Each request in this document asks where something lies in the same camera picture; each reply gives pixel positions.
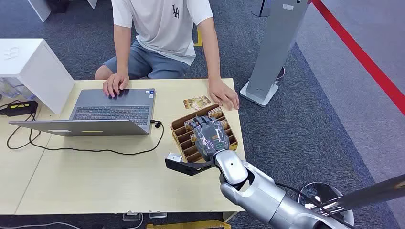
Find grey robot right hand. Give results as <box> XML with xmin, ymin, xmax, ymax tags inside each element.
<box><xmin>189</xmin><ymin>115</ymin><xmax>231</xmax><ymax>162</ymax></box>

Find person's left hand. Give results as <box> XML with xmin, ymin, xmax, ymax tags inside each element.
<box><xmin>208</xmin><ymin>78</ymin><xmax>240</xmax><ymax>112</ymax></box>

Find person's right hand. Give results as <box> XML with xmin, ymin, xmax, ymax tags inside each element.
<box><xmin>103</xmin><ymin>72</ymin><xmax>130</xmax><ymax>99</ymax></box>

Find wooden card organizer tray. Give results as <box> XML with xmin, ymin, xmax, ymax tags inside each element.
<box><xmin>170</xmin><ymin>104</ymin><xmax>239</xmax><ymax>164</ymax></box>

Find person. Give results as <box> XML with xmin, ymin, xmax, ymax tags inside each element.
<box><xmin>94</xmin><ymin>0</ymin><xmax>240</xmax><ymax>112</ymax></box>

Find grey laptop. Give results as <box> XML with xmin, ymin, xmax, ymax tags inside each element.
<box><xmin>9</xmin><ymin>88</ymin><xmax>156</xmax><ymax>137</ymax></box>

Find yellow floor tape strip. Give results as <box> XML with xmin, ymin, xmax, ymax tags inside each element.
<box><xmin>193</xmin><ymin>28</ymin><xmax>203</xmax><ymax>47</ymax></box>

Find grey kiosk stand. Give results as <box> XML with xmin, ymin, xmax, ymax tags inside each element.
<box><xmin>239</xmin><ymin>0</ymin><xmax>309</xmax><ymax>108</ymax></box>

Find white cabinet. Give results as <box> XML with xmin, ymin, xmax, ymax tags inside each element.
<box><xmin>0</xmin><ymin>38</ymin><xmax>76</xmax><ymax>115</ymax></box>

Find yellow floor tape rectangle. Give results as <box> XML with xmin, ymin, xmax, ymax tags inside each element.
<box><xmin>146</xmin><ymin>220</ymin><xmax>232</xmax><ymax>229</ymax></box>

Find round pole base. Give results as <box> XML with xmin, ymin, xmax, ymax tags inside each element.
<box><xmin>251</xmin><ymin>0</ymin><xmax>273</xmax><ymax>18</ymax></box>

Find black power adapter yellow label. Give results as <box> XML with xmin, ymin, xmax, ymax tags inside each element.
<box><xmin>0</xmin><ymin>100</ymin><xmax>39</xmax><ymax>117</ymax></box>

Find clear plastic bottles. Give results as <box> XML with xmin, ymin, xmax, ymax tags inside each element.
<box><xmin>0</xmin><ymin>77</ymin><xmax>36</xmax><ymax>101</ymax></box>

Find white furniture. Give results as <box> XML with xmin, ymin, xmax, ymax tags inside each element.
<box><xmin>28</xmin><ymin>0</ymin><xmax>99</xmax><ymax>23</ymax></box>

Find red floor tape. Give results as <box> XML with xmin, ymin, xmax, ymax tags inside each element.
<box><xmin>311</xmin><ymin>0</ymin><xmax>405</xmax><ymax>116</ymax></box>

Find silver round base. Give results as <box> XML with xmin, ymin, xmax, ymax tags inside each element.
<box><xmin>298</xmin><ymin>182</ymin><xmax>355</xmax><ymax>227</ymax></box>

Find dark metal pole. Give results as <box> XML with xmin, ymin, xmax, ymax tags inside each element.
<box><xmin>316</xmin><ymin>173</ymin><xmax>405</xmax><ymax>216</ymax></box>

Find black camera bracket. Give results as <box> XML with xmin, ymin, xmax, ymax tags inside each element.
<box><xmin>164</xmin><ymin>158</ymin><xmax>216</xmax><ymax>177</ymax></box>

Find black laptop cable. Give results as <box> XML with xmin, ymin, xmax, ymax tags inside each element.
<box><xmin>6</xmin><ymin>112</ymin><xmax>165</xmax><ymax>156</ymax></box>

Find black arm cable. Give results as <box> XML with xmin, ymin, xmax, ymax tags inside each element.
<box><xmin>274</xmin><ymin>182</ymin><xmax>338</xmax><ymax>222</ymax></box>

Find white cable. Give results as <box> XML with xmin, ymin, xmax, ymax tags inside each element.
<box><xmin>126</xmin><ymin>214</ymin><xmax>145</xmax><ymax>229</ymax></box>
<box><xmin>0</xmin><ymin>221</ymin><xmax>84</xmax><ymax>229</ymax></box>

